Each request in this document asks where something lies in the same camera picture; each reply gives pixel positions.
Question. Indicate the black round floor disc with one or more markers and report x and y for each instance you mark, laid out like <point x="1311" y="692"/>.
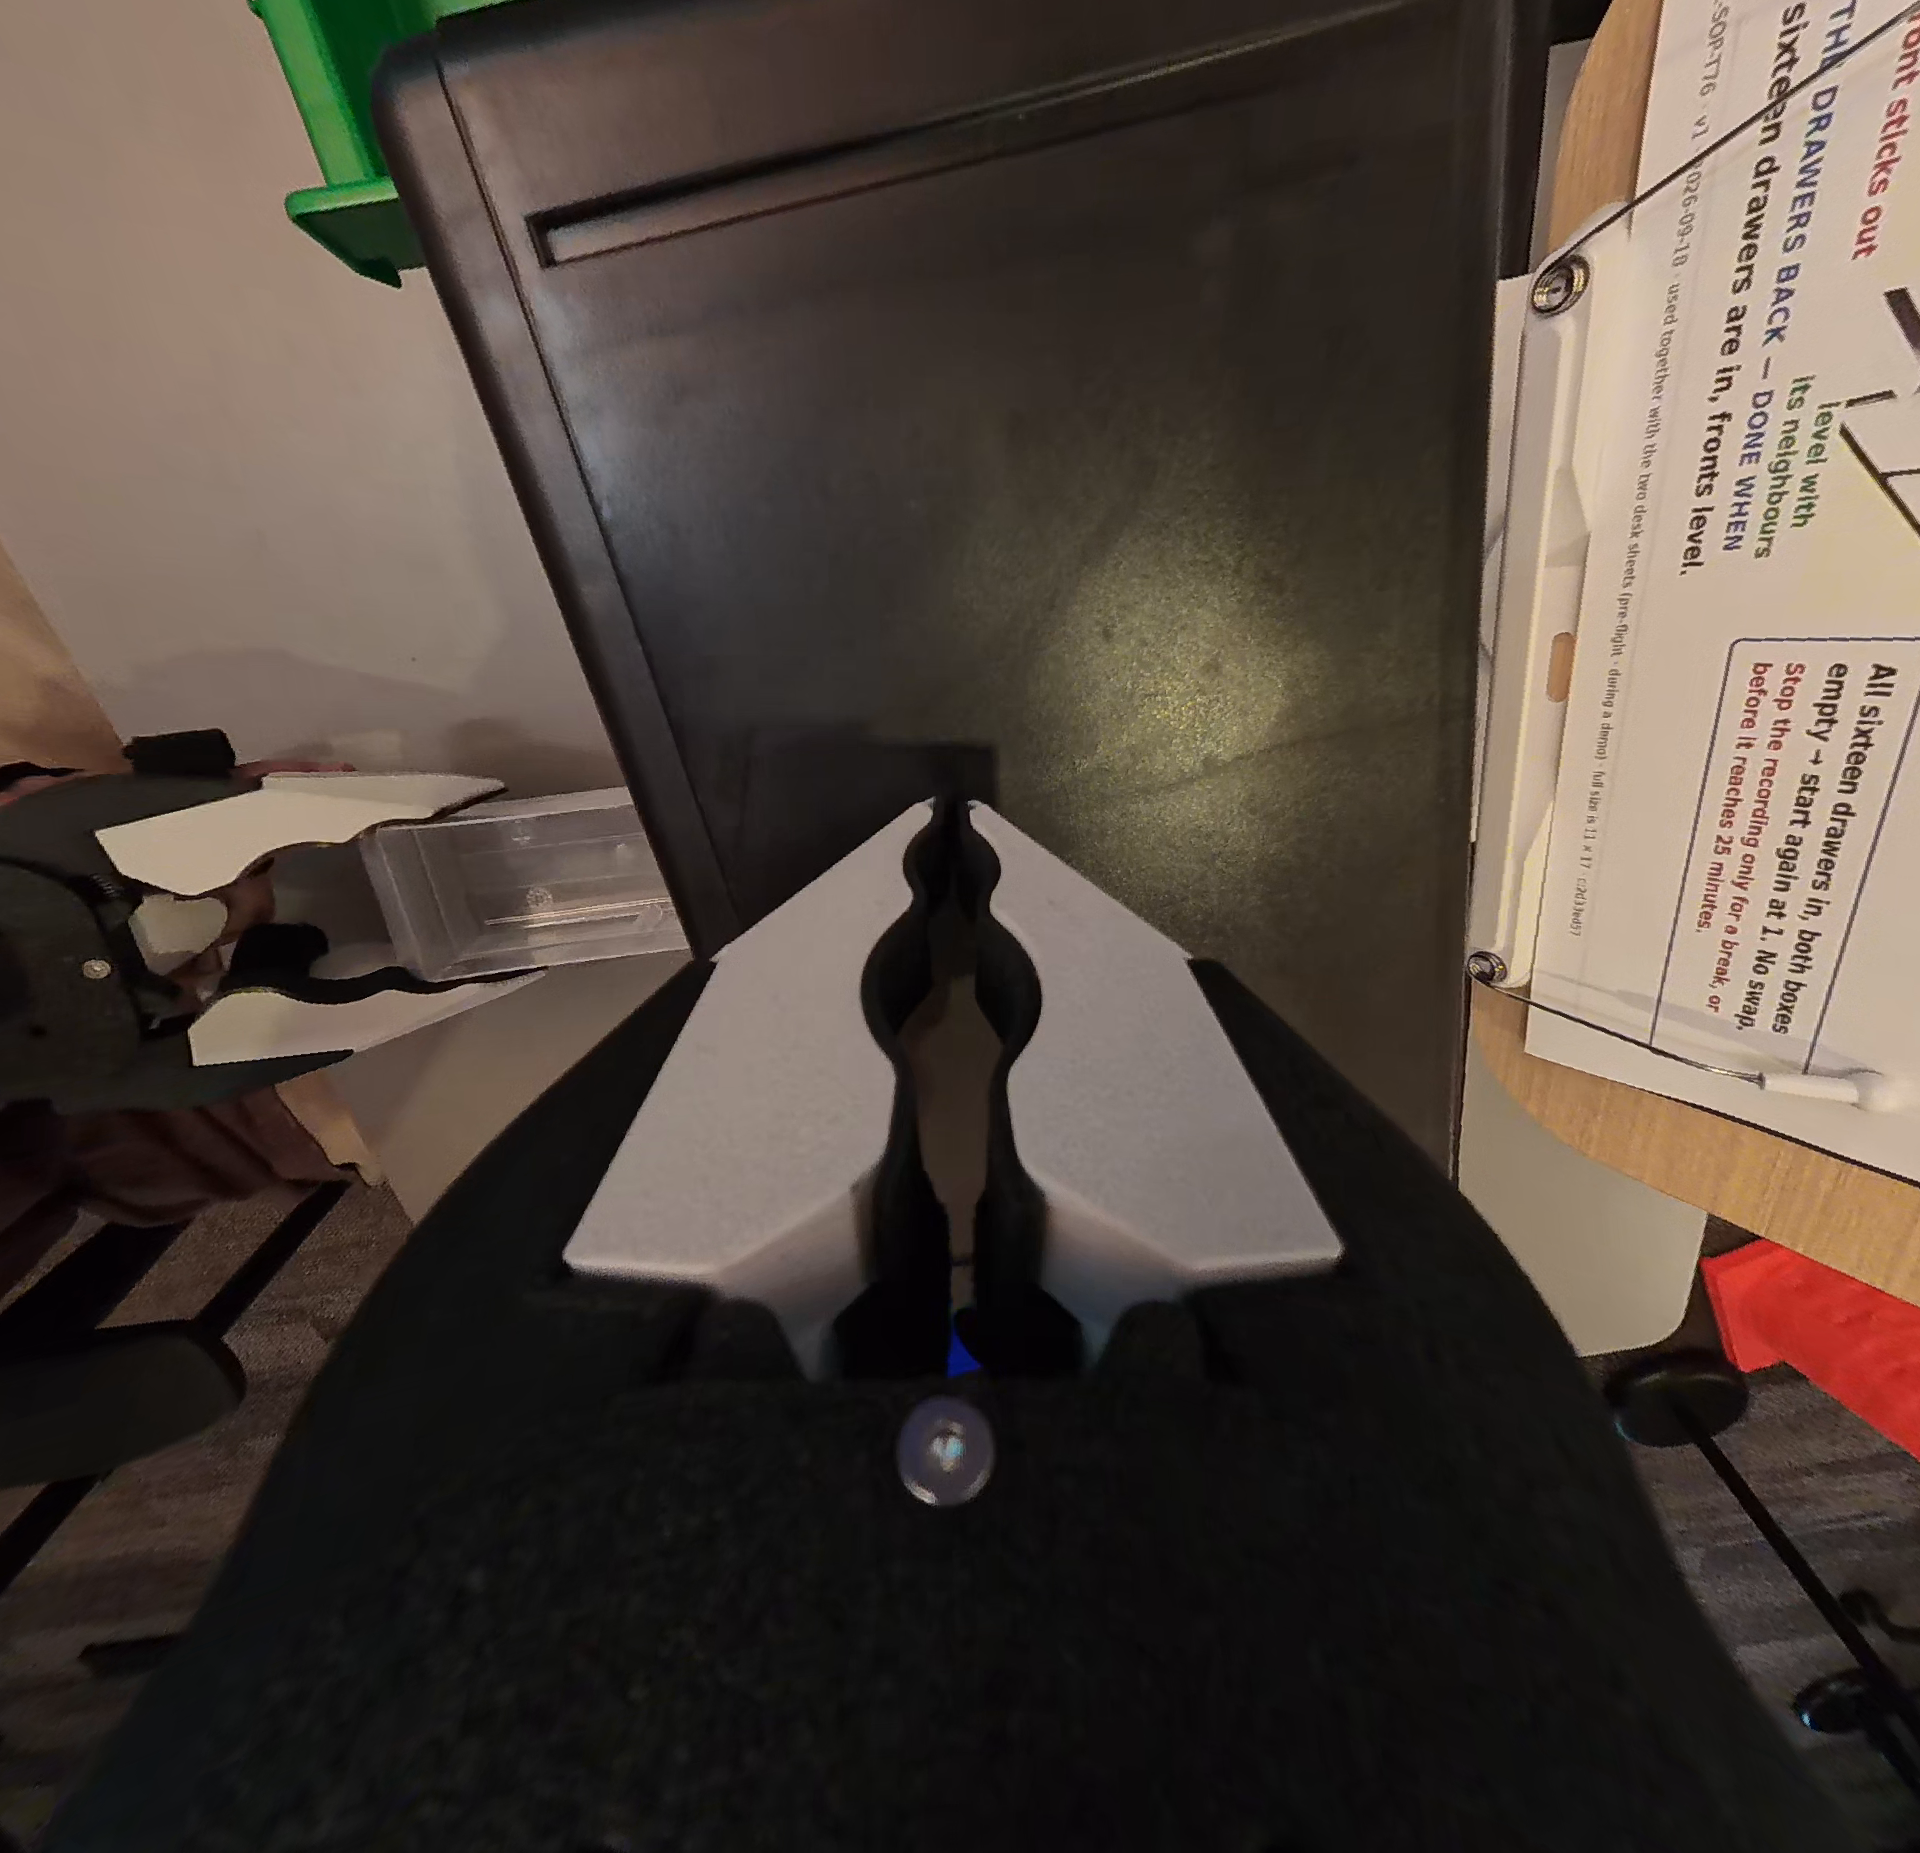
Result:
<point x="1672" y="1401"/>

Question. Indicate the printed instruction sheet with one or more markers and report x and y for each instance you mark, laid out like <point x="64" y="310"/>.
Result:
<point x="1772" y="605"/>

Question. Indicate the green plastic bin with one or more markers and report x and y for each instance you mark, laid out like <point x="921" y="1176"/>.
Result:
<point x="332" y="80"/>

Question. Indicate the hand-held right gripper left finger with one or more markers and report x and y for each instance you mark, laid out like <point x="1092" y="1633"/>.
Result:
<point x="722" y="1118"/>

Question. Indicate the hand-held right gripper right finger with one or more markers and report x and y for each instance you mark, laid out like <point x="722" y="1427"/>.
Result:
<point x="1169" y="1118"/>

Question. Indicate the red plastic object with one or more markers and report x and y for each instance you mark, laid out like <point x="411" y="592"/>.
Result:
<point x="1816" y="1321"/>

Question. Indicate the white sheet holder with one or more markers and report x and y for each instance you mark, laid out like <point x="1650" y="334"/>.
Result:
<point x="1546" y="605"/>

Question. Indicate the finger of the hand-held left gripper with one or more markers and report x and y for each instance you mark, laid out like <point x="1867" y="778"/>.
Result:
<point x="297" y="1030"/>
<point x="255" y="828"/>

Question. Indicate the person's left hand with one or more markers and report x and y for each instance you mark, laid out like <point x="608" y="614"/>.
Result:
<point x="297" y="773"/>

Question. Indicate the black drawer cabinet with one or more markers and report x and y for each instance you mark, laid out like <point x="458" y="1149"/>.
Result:
<point x="975" y="460"/>

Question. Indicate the small clear plastic drawer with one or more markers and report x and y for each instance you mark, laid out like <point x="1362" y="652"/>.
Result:
<point x="525" y="877"/>

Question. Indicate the round wooden side table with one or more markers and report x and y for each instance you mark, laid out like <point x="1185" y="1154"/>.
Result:
<point x="1590" y="1103"/>

